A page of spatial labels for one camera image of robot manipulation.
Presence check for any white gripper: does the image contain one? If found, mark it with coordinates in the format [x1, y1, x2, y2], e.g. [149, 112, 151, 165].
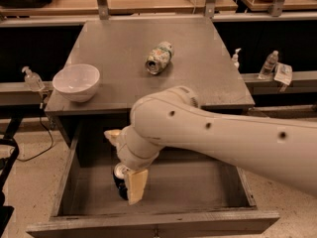
[104, 126, 162, 205]

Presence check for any blue pepsi can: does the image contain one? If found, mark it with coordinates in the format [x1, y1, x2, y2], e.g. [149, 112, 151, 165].
[113, 163, 128, 200]

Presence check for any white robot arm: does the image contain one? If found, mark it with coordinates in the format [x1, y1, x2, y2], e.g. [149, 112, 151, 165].
[104, 86, 317, 204]

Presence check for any open top drawer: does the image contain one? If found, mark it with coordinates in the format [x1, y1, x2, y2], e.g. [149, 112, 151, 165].
[26, 116, 281, 238]

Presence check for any green white crushed can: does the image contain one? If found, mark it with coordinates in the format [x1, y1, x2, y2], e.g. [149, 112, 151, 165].
[145, 41, 174, 75]

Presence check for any white bowl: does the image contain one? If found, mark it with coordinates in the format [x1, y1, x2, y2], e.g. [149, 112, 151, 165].
[53, 63, 100, 102]

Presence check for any grey metal cabinet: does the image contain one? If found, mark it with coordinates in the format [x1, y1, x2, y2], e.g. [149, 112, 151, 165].
[46, 16, 255, 143]

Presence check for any black chair left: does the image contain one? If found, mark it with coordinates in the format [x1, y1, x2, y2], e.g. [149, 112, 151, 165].
[0, 136, 20, 236]

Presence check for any left hand sanitizer bottle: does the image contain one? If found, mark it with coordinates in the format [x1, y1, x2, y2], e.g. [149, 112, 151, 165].
[22, 66, 45, 92]

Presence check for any small white pump bottle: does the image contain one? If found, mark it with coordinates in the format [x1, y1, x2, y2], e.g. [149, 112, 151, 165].
[231, 48, 241, 69]

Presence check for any clear water bottle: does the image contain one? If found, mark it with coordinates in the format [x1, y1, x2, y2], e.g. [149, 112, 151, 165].
[259, 51, 278, 79]

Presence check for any plastic wipes packet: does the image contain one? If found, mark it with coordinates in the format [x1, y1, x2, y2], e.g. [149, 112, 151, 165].
[274, 62, 292, 85]

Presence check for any black floor cable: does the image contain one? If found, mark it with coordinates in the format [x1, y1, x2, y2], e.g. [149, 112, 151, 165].
[16, 116, 55, 163]

